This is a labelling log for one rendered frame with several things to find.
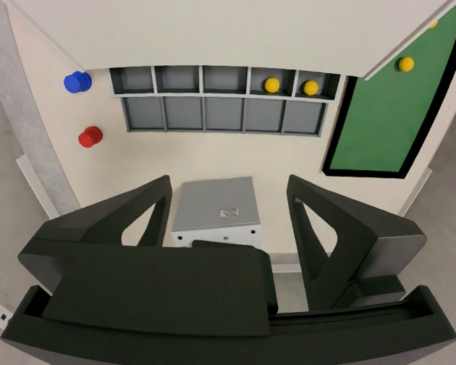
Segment green tray with black rim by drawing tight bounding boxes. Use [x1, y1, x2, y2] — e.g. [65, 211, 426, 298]
[322, 5, 456, 179]

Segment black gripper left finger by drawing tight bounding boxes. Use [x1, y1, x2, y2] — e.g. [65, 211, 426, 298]
[32, 175, 172, 247]

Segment red plug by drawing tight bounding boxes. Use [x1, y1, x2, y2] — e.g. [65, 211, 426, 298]
[78, 126, 103, 148]

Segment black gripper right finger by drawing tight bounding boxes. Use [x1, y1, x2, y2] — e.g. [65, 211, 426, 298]
[286, 175, 427, 311]

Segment blue plug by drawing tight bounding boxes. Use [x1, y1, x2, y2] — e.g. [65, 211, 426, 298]
[64, 71, 92, 93]

